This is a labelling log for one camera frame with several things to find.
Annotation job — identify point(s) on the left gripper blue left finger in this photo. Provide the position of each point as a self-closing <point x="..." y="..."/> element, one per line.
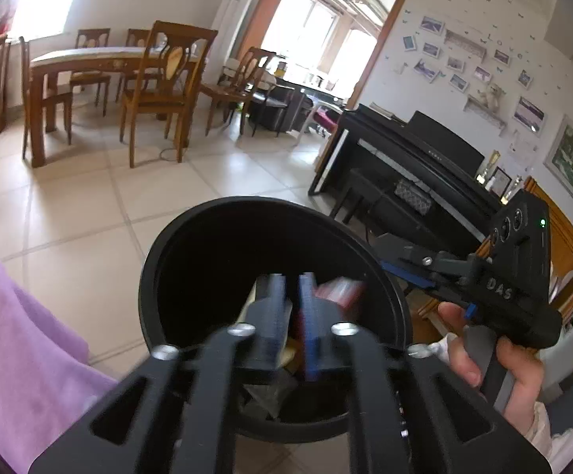
<point x="259" y="358"/>

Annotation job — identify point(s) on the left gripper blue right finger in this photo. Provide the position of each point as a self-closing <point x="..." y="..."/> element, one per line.
<point x="323" y="351"/>

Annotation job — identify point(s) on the large red milk carton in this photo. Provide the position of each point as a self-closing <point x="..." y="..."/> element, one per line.
<point x="342" y="291"/>

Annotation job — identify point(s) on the black trash bin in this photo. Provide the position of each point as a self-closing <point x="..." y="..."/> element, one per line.
<point x="197" y="282"/>

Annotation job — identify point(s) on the person's right hand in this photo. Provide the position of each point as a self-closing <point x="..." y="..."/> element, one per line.
<point x="527" y="370"/>

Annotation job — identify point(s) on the black upright piano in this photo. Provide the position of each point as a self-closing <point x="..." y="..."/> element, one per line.
<point x="414" y="179"/>

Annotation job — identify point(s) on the purple tablecloth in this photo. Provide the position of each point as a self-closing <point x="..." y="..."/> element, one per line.
<point x="46" y="383"/>

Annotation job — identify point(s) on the front wooden dining chair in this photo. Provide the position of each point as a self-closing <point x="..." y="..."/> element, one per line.
<point x="169" y="77"/>

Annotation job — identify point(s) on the white floor air conditioner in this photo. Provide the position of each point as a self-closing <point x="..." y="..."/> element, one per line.
<point x="227" y="23"/>

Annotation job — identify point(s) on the wooden dining table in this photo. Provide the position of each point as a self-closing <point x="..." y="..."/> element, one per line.
<point x="43" y="75"/>

